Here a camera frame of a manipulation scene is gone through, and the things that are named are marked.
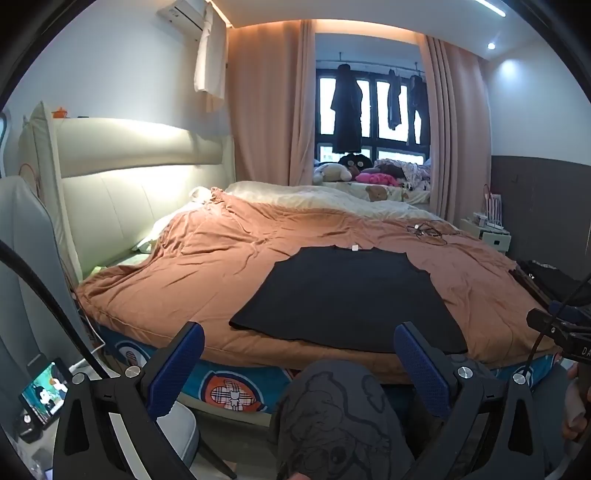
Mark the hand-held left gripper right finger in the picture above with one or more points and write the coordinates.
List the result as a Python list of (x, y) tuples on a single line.
[(418, 364)]

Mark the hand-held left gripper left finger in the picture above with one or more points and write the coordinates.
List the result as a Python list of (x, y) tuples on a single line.
[(178, 364)]

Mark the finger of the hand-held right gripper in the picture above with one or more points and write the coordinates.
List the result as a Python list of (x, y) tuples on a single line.
[(542, 321)]

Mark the black shirt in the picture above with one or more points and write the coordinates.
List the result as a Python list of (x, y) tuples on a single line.
[(351, 295)]

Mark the pile of patterned clothes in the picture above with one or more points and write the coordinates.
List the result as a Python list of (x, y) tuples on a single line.
[(411, 173)]

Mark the person's right hand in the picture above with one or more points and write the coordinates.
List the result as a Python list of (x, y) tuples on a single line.
[(577, 406)]

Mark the blue printed bedsheet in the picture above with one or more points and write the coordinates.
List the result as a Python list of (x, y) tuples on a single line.
[(231, 392)]

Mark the person's leg in printed pants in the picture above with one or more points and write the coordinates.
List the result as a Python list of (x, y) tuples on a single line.
[(341, 415)]

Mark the white nightstand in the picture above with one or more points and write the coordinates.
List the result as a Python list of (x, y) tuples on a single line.
[(494, 237)]

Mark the orange blanket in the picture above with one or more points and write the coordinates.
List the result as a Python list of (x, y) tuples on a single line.
[(221, 240)]

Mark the phone with lit screen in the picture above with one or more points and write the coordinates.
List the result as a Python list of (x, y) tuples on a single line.
[(46, 390)]

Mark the white pillow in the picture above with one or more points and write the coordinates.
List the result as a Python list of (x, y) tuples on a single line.
[(159, 228)]

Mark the printed window seat cushion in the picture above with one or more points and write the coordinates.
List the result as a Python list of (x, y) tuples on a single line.
[(397, 194)]

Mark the cream padded headboard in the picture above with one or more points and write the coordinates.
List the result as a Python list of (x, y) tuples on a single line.
[(120, 198)]

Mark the pink plush toy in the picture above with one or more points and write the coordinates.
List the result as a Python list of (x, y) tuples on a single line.
[(374, 177)]

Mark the cream duvet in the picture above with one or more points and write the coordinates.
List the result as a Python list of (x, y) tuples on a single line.
[(300, 196)]

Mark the white plush toy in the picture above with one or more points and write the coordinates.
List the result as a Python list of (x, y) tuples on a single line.
[(330, 173)]

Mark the black plush toy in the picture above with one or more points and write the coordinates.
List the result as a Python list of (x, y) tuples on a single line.
[(355, 162)]

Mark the peach curtain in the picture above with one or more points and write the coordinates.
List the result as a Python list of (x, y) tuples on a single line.
[(268, 101), (455, 120)]

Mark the dark framed window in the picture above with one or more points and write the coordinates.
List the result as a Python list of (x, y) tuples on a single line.
[(374, 138)]

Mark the dark hanging garment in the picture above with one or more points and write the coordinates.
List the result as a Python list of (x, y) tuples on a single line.
[(394, 101), (418, 106)]

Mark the cream printed cushion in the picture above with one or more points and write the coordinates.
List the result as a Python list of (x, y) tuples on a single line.
[(39, 152)]

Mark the long dark hanging coat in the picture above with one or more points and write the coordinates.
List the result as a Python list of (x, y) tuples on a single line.
[(346, 110)]

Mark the small orange object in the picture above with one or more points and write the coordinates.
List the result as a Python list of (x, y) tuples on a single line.
[(60, 113)]

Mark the white hanging garment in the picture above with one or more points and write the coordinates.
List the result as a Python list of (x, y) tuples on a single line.
[(210, 60)]

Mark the ceiling strip light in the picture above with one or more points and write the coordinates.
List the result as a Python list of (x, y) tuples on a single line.
[(490, 7)]

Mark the white air conditioner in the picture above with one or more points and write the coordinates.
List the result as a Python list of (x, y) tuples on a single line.
[(184, 14)]

